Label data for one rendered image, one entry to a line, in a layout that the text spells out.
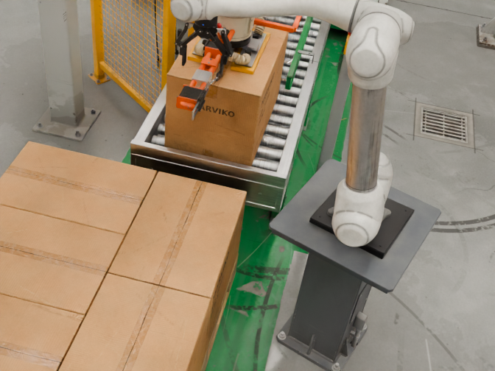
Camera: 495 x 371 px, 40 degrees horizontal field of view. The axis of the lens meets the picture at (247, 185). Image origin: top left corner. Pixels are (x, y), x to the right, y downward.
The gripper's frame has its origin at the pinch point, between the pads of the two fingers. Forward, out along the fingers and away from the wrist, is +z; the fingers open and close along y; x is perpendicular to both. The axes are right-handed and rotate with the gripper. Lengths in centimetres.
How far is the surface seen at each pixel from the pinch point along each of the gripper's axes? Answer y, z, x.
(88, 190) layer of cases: 43, 68, 6
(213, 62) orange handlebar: 1.3, 12.6, -22.2
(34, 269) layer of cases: 45, 68, 51
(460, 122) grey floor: -131, 123, -186
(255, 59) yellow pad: -11, 25, -51
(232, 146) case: -9, 56, -28
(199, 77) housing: 3.5, 12.5, -10.4
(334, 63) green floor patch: -42, 122, -223
